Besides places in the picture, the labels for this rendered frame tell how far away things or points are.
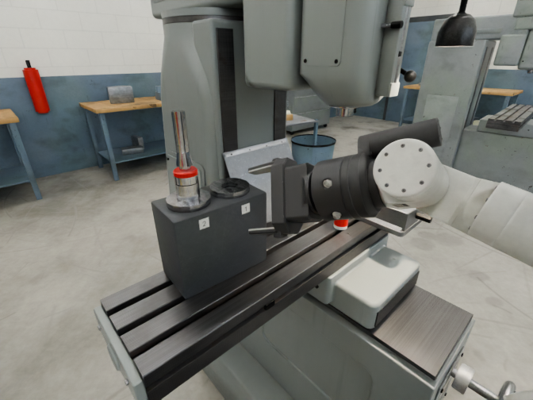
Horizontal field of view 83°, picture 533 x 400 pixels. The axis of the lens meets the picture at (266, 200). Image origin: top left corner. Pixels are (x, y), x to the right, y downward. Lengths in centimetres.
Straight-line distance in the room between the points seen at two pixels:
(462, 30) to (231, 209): 59
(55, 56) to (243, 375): 419
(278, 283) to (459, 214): 41
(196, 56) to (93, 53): 380
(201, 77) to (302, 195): 71
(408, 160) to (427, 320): 70
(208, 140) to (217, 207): 49
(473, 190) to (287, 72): 56
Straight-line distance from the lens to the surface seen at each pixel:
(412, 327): 97
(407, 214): 91
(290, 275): 72
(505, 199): 37
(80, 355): 203
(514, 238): 37
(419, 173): 35
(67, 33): 479
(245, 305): 65
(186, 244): 61
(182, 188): 61
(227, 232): 65
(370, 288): 90
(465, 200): 43
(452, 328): 101
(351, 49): 75
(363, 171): 39
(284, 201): 45
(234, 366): 151
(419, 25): 784
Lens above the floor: 143
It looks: 26 degrees down
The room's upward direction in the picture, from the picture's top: straight up
